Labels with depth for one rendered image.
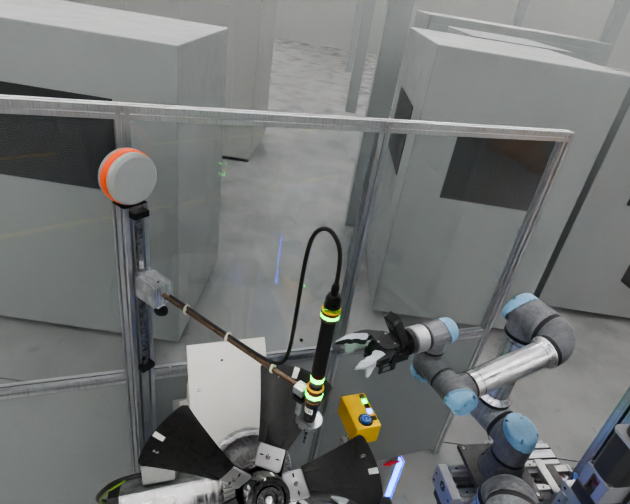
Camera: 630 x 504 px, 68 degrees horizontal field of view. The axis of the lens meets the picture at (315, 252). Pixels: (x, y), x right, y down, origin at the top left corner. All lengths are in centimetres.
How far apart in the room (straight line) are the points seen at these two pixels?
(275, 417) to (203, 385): 29
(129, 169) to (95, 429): 123
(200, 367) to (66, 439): 85
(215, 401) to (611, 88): 317
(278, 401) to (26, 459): 125
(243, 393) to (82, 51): 201
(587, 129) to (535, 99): 44
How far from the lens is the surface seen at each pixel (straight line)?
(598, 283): 514
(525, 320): 157
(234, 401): 163
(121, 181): 139
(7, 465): 241
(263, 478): 140
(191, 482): 155
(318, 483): 150
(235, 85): 682
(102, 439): 231
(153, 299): 149
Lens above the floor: 243
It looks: 30 degrees down
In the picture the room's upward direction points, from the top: 9 degrees clockwise
